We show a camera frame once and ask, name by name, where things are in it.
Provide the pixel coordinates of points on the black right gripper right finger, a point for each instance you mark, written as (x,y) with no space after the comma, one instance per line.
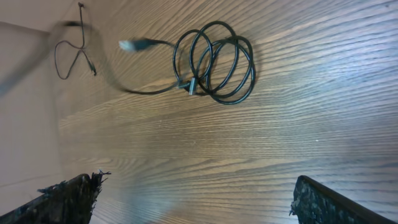
(314,203)

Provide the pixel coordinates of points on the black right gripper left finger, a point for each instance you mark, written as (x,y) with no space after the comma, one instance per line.
(71,201)

